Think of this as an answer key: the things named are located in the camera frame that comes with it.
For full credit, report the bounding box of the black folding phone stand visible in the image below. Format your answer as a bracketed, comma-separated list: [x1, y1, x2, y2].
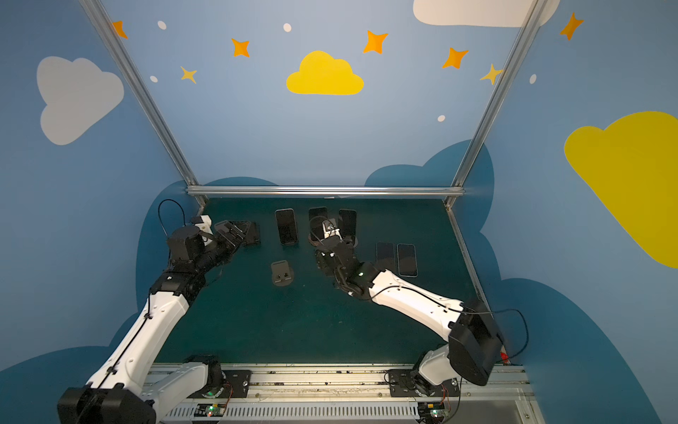
[238, 221, 261, 247]

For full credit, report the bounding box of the dark phone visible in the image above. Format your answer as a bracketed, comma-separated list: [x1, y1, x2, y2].
[339, 208, 358, 240]
[308, 207, 328, 243]

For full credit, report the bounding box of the blue phone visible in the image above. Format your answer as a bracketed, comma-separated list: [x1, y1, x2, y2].
[375, 242, 397, 272]

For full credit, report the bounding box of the white-edged phone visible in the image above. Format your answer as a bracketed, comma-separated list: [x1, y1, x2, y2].
[397, 244, 418, 277]

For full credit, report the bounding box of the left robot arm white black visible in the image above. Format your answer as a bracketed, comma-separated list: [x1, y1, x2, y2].
[58, 216, 252, 423]

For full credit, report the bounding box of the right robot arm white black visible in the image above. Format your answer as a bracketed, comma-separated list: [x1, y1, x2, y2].
[315, 235, 504, 396]

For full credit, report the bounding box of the pink-edged phone back left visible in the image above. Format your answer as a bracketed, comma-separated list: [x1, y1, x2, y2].
[275, 208, 298, 246]

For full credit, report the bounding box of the left controller board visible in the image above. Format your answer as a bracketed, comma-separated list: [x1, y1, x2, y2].
[194, 404, 227, 418]

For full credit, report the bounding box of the controller board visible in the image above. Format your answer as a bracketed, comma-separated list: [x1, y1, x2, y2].
[194, 404, 227, 418]
[416, 403, 448, 424]

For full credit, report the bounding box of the right controller board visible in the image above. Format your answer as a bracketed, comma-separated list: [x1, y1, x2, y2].
[416, 403, 448, 424]

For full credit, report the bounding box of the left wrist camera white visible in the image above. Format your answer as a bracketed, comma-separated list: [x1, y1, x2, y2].
[191, 215, 215, 247]

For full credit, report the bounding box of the horizontal aluminium frame bar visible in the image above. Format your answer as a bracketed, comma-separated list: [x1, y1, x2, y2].
[186, 185, 464, 198]

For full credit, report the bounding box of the left aluminium frame post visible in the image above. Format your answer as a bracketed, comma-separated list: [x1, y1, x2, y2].
[79, 0, 200, 189]

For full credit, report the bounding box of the aluminium frame post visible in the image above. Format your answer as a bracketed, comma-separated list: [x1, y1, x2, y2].
[444, 0, 548, 212]
[79, 0, 200, 189]

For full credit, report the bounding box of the aluminium mounting rail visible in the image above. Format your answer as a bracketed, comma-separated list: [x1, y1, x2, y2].
[144, 363, 545, 423]

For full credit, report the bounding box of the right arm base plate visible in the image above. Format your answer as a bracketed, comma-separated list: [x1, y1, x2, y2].
[384, 369, 461, 398]

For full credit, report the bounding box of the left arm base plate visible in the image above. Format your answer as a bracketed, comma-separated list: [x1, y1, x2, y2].
[197, 369, 252, 399]

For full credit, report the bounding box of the right aluminium frame post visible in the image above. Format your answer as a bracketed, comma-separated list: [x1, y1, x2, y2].
[444, 0, 548, 212]

